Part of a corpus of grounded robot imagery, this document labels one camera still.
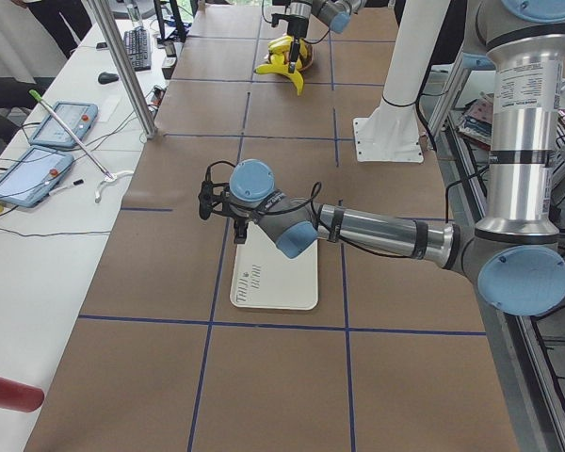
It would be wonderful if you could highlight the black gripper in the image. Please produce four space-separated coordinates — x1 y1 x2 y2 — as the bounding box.
198 181 252 244
271 13 309 73

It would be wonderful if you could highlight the yellow banana moved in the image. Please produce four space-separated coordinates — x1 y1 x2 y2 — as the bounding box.
254 63 304 96
268 35 293 54

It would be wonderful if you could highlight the brown wicker basket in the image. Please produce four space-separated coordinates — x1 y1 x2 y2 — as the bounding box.
264 40 314 71

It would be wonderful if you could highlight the yellow banana in basket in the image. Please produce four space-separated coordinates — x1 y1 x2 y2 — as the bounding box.
268 54 289 67

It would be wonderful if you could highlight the white bear print tray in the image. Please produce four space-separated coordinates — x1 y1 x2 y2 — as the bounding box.
230 223 318 311

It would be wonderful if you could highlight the black keyboard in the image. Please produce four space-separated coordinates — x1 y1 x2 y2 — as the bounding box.
123 27 152 72

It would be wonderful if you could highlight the black computer mouse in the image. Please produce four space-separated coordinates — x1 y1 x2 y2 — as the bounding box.
97 72 120 85

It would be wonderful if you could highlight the far blue teach pendant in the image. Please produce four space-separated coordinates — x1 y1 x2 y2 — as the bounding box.
28 100 99 151

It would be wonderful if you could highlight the blue teach pendant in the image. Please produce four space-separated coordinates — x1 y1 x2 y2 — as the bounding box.
0 145 74 208
28 100 99 151

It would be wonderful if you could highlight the brown paper table cover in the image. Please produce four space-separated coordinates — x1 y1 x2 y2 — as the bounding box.
26 6 517 451

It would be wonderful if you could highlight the near blue teach pendant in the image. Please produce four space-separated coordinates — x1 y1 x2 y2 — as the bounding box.
0 145 74 208

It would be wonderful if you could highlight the red cylinder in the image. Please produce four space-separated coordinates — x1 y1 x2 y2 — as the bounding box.
0 377 44 412

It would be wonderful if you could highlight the white camera mast base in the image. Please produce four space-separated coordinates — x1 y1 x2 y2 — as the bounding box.
353 0 450 164

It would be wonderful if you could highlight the aluminium frame post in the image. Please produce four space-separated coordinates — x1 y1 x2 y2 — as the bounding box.
89 0 157 139

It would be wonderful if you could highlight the long metal rod green handle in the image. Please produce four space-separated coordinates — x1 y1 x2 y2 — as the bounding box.
29 89 116 181

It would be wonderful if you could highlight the aluminium side frame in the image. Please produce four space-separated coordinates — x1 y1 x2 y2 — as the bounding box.
453 32 565 451

